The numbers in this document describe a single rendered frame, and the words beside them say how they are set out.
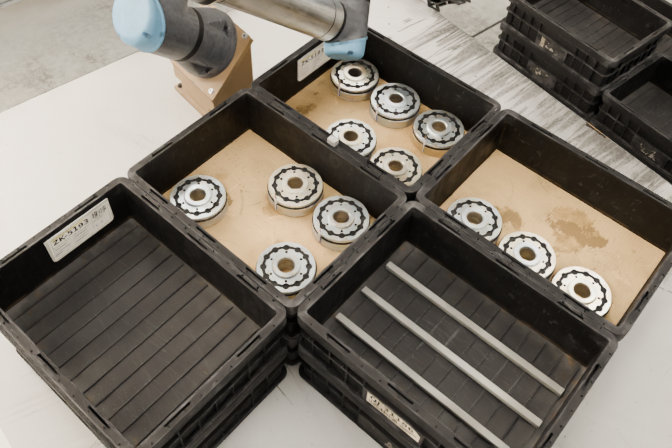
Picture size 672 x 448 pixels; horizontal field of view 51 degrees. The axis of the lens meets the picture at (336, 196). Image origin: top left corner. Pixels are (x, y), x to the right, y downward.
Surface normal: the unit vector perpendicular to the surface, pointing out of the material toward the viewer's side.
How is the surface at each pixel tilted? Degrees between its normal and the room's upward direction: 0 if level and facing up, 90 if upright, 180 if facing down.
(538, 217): 0
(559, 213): 0
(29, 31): 0
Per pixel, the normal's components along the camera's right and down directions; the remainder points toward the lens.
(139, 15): -0.52, 0.07
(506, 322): 0.04, -0.61
